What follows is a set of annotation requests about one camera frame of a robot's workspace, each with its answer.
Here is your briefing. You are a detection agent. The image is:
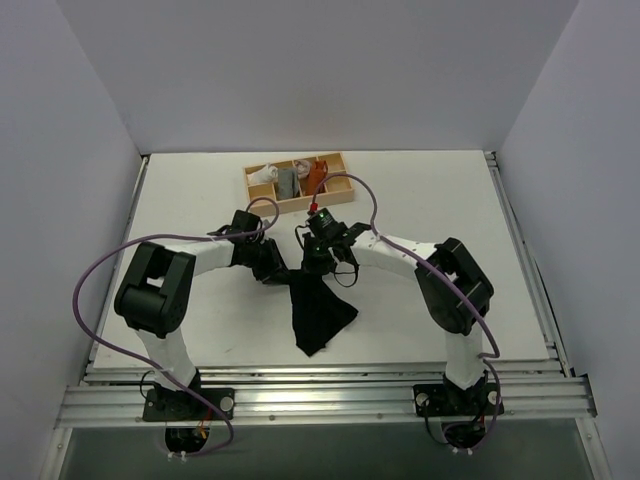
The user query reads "black underwear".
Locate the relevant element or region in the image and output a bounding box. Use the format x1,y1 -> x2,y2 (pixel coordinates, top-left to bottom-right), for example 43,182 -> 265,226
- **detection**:
288,270 -> 359,357

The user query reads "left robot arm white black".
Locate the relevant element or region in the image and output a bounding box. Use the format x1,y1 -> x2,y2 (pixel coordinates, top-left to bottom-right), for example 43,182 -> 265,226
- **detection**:
114,210 -> 289,419

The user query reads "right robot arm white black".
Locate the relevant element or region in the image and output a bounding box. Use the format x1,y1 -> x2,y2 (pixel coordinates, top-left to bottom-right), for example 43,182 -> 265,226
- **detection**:
302,208 -> 494,413

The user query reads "wooden compartment tray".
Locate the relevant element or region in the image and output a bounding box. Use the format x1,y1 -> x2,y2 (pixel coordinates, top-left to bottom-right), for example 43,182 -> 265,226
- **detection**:
243,152 -> 355,216

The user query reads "orange rolled cloth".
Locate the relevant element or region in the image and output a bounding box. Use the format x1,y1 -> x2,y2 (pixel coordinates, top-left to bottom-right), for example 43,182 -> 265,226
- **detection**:
305,159 -> 328,196

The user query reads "grey rolled cloth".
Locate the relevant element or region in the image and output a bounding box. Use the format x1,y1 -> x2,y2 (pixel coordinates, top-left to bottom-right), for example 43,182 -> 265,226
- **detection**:
277,168 -> 300,200

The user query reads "pale patterned rolled cloth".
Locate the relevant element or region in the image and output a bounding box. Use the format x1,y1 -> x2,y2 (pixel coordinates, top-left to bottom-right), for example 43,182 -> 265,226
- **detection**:
292,158 -> 314,179

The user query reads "white rolled cloth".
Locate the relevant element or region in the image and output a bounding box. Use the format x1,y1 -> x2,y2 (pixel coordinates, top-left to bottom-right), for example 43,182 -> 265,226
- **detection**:
247,163 -> 278,186

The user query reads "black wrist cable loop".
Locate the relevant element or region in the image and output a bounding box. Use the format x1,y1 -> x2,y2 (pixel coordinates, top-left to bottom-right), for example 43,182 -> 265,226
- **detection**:
334,254 -> 361,289

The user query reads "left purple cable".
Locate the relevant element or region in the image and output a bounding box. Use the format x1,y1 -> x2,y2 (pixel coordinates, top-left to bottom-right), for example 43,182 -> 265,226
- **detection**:
71,197 -> 282,458

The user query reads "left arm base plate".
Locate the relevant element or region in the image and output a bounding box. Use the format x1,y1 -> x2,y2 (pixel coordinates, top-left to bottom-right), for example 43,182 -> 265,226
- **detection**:
142,386 -> 235,422

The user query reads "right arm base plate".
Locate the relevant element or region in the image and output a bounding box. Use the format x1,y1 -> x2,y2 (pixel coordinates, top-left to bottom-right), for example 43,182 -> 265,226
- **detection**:
412,381 -> 505,418

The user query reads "aluminium frame rail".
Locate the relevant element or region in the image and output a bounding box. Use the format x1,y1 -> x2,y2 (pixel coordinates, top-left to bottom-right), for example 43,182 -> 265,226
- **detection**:
56,360 -> 597,428

